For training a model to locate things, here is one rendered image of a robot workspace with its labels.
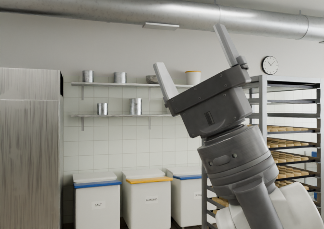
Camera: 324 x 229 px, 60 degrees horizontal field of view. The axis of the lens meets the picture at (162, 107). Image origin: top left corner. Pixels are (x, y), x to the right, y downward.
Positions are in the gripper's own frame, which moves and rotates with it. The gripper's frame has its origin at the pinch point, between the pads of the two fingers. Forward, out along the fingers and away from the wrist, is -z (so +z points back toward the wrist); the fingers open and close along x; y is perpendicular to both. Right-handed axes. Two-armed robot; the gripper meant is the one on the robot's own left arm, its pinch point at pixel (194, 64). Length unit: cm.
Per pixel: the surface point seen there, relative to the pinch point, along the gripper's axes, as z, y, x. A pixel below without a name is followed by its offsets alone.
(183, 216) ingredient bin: 104, -261, -211
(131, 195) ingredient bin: 51, -213, -236
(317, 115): 29, -158, -8
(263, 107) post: 12, -121, -25
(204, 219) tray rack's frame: 72, -144, -105
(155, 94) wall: -63, -307, -210
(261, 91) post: 3, -122, -24
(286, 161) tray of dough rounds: 47, -140, -32
